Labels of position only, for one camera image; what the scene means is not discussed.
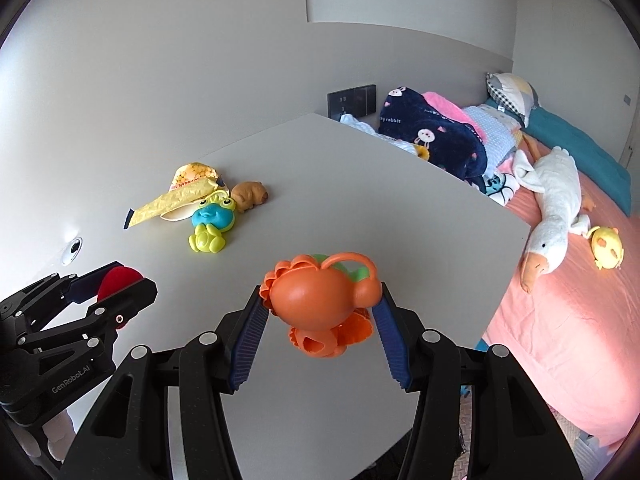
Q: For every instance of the orange plastic toy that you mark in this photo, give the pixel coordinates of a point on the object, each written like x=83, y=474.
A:
x=310, y=300

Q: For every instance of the bed with pink sheet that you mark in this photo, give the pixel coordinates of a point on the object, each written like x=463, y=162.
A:
x=575, y=335

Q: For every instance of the long yellow snack packet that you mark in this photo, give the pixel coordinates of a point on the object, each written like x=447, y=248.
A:
x=160, y=205

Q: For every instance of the brown squishy toy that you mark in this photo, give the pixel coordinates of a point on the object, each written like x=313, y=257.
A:
x=247, y=195

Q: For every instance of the pink folded blanket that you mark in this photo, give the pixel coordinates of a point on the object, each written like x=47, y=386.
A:
x=447, y=107

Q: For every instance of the red round toy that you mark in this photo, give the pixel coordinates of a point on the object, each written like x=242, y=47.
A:
x=117, y=280

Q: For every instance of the checkered patchwork pillow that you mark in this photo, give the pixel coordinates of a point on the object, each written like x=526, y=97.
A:
x=515, y=95

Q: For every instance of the blue and green frog toy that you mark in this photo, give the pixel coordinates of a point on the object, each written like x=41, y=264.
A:
x=212, y=217

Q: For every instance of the navy printed blanket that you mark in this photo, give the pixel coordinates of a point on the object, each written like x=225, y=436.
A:
x=435, y=145

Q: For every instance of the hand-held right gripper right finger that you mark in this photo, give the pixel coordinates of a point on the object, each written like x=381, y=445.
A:
x=392, y=345

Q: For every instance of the dark wall socket panel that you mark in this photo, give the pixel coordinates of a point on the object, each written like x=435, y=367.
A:
x=352, y=101

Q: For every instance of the yellow printed snack packet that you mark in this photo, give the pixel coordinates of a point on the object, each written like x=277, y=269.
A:
x=192, y=175

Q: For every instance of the person's left hand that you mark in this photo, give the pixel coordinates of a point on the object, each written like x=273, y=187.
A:
x=57, y=432

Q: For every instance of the round metal grommet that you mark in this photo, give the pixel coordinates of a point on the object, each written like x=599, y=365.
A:
x=73, y=250

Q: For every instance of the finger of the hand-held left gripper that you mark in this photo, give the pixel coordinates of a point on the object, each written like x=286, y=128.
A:
x=130, y=300
x=82, y=287

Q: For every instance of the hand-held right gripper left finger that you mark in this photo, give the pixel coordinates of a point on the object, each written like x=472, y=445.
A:
x=247, y=340

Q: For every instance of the yellow chick plush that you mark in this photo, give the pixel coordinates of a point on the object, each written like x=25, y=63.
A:
x=607, y=247

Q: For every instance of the teal pillow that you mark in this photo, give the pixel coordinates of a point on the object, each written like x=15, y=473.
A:
x=575, y=150

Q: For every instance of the white and pale blue cloth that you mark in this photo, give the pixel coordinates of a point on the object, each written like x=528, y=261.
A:
x=357, y=124

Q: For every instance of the light blue folded blanket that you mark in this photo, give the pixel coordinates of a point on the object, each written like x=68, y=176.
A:
x=495, y=130

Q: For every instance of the white cartoon print cloth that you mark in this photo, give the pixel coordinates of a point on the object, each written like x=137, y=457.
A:
x=500, y=187

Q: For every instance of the white goose plush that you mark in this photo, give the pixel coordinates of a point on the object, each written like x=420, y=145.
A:
x=557, y=200

